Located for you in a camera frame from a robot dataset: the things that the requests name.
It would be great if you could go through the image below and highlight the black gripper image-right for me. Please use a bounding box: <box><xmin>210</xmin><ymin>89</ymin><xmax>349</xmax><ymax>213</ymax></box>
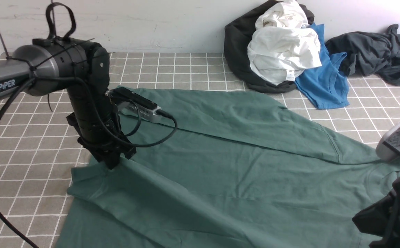
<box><xmin>352</xmin><ymin>177</ymin><xmax>400</xmax><ymax>248</ymax></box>

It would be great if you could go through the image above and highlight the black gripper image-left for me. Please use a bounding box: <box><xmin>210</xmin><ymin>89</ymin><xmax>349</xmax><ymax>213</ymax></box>
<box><xmin>78</xmin><ymin>137</ymin><xmax>137</xmax><ymax>169</ymax></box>

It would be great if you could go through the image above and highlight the green long-sleeved shirt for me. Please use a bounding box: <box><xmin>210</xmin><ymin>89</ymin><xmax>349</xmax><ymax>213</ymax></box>
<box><xmin>56</xmin><ymin>89</ymin><xmax>400</xmax><ymax>248</ymax></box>

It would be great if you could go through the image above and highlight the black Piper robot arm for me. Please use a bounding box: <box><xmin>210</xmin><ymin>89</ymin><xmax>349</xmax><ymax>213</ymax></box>
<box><xmin>0</xmin><ymin>37</ymin><xmax>400</xmax><ymax>248</ymax></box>

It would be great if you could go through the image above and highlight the blue t-shirt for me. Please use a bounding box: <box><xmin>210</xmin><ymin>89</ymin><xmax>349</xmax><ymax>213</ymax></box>
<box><xmin>295</xmin><ymin>23</ymin><xmax>349</xmax><ymax>110</ymax></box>

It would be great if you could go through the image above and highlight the dark grey crumpled shirt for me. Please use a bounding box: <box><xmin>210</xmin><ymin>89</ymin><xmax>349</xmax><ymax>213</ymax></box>
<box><xmin>326</xmin><ymin>24</ymin><xmax>400</xmax><ymax>86</ymax></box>

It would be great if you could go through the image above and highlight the white crumpled shirt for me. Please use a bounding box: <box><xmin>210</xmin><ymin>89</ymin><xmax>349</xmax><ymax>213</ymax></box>
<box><xmin>248</xmin><ymin>0</ymin><xmax>322</xmax><ymax>85</ymax></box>

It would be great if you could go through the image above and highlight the grey checked tablecloth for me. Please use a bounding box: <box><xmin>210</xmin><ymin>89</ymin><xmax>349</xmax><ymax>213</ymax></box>
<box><xmin>0</xmin><ymin>52</ymin><xmax>400</xmax><ymax>248</ymax></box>

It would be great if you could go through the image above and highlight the black garment in pile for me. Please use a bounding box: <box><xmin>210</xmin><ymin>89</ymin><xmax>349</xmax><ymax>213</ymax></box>
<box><xmin>224</xmin><ymin>0</ymin><xmax>314</xmax><ymax>94</ymax></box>

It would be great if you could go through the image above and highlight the silver wrist camera image-left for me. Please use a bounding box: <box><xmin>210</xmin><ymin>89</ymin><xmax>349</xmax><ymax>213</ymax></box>
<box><xmin>106</xmin><ymin>87</ymin><xmax>173</xmax><ymax>123</ymax></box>

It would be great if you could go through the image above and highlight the black camera cable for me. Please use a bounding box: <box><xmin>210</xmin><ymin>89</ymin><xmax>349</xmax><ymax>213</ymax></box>
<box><xmin>0</xmin><ymin>76</ymin><xmax>178</xmax><ymax>248</ymax></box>

